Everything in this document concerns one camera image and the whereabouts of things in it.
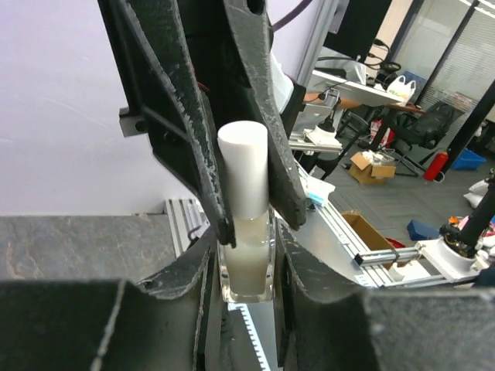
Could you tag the black computer monitor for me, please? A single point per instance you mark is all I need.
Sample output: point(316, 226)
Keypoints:
point(354, 27)

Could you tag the red fire extinguisher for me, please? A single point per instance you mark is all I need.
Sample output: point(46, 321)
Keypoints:
point(435, 167)

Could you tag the wooden office desk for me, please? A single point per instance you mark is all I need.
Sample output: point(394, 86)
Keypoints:
point(351, 95)

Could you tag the white plastic bag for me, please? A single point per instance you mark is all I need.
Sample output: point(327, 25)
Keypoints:
point(402, 89)

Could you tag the cardboard box with items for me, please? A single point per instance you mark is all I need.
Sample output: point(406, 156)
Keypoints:
point(372, 168)

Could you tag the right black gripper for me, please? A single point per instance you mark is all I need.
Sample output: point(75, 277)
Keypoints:
point(174, 60)

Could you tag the white nail polish bottle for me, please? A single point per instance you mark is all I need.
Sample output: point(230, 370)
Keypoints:
point(247, 270)

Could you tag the aluminium frame rail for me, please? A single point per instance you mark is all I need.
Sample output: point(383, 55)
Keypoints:
point(329, 237)

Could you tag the open brown cardboard box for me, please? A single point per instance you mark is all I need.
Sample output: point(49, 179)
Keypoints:
point(365, 231)

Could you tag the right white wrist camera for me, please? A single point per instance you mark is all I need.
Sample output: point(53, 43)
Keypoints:
point(282, 84)

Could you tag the white nail polish cap brush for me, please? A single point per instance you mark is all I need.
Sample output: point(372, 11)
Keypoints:
point(244, 148)

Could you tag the blue plastic bin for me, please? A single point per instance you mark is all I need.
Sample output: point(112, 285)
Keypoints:
point(468, 160)

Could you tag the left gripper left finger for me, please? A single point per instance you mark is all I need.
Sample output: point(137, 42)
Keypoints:
point(162, 323)

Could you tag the black office chair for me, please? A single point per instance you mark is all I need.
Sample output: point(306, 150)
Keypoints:
point(423, 131)

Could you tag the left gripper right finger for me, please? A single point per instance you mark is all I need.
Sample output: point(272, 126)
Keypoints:
point(324, 321)

